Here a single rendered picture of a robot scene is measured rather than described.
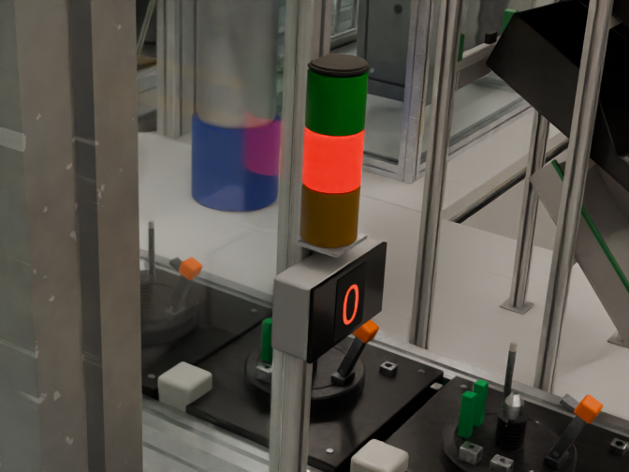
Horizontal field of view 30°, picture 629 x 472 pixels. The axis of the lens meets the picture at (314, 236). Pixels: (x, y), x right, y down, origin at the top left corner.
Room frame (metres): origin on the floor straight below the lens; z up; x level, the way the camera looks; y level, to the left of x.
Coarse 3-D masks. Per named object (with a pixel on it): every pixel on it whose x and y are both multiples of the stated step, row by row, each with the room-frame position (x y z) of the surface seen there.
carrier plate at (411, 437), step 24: (456, 384) 1.17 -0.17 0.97; (432, 408) 1.11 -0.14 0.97; (456, 408) 1.11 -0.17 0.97; (528, 408) 1.12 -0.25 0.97; (408, 432) 1.06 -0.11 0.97; (432, 432) 1.06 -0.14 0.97; (600, 432) 1.08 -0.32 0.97; (432, 456) 1.02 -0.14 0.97; (600, 456) 1.04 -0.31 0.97; (624, 456) 1.04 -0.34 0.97
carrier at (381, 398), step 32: (384, 352) 1.23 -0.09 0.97; (320, 384) 1.12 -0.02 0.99; (352, 384) 1.12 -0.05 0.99; (384, 384) 1.16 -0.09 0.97; (416, 384) 1.16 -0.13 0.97; (320, 416) 1.08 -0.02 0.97; (352, 416) 1.09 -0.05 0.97; (384, 416) 1.09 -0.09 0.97; (320, 448) 1.02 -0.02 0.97; (352, 448) 1.03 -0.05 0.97
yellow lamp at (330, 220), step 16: (304, 192) 0.91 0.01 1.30; (320, 192) 0.90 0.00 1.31; (352, 192) 0.91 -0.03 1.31; (304, 208) 0.91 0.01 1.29; (320, 208) 0.90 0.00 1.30; (336, 208) 0.90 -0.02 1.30; (352, 208) 0.91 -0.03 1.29; (304, 224) 0.91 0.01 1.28; (320, 224) 0.90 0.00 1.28; (336, 224) 0.90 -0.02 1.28; (352, 224) 0.91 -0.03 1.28; (304, 240) 0.91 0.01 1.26; (320, 240) 0.90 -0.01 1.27; (336, 240) 0.90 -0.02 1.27; (352, 240) 0.91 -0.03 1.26
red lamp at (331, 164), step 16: (304, 128) 0.92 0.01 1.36; (304, 144) 0.92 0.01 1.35; (320, 144) 0.90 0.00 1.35; (336, 144) 0.90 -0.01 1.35; (352, 144) 0.90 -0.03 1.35; (304, 160) 0.91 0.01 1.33; (320, 160) 0.90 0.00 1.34; (336, 160) 0.90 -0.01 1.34; (352, 160) 0.90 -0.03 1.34; (304, 176) 0.91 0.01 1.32; (320, 176) 0.90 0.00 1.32; (336, 176) 0.90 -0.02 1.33; (352, 176) 0.90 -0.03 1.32; (336, 192) 0.90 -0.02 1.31
